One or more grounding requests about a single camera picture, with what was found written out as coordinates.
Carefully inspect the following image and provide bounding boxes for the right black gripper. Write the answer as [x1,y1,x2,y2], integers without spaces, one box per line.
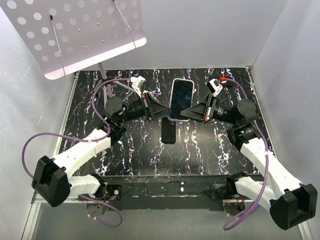
[179,92,238,126]

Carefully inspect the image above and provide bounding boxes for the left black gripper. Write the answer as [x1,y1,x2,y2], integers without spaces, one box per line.
[117,91,175,124]

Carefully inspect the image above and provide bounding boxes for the black phone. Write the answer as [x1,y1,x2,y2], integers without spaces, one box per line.
[161,117,176,144]

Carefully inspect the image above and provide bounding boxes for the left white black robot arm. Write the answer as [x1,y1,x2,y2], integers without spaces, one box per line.
[31,92,170,207]

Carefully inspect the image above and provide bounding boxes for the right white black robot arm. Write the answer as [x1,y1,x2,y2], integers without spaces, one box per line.
[181,93,318,230]

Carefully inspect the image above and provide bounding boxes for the music stand tripod pole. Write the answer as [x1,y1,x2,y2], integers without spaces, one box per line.
[92,62,138,106]

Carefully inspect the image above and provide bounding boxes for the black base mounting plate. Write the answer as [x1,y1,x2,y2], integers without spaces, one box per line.
[77,174,258,212]

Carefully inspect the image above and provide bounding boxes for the perforated music stand desk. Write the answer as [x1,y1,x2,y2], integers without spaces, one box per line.
[0,0,147,80]

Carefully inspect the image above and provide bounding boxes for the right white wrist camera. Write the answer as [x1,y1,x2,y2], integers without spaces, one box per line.
[206,77,227,97]

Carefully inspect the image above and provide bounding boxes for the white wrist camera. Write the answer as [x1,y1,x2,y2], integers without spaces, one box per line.
[130,76,146,97]
[206,77,227,97]

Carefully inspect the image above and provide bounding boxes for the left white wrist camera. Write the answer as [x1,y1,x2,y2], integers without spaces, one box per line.
[130,76,146,97]

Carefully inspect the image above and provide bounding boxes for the right aluminium side rail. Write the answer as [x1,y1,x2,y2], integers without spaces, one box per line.
[245,65,279,159]

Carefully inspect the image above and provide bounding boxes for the aluminium side rail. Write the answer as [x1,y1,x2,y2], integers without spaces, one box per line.
[245,65,279,159]
[49,71,80,157]

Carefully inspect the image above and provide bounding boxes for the left aluminium side rail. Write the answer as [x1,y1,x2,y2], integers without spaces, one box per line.
[49,71,80,157]

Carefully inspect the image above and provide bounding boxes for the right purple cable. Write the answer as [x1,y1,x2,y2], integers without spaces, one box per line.
[222,78,270,231]

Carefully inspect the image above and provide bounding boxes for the purple cable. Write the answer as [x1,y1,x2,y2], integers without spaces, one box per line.
[222,78,270,231]
[21,77,133,228]

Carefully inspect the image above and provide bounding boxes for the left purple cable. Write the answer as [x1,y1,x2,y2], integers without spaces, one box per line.
[21,77,133,228]

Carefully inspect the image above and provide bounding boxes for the aluminium front rail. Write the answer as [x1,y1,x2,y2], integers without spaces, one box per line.
[34,180,249,207]

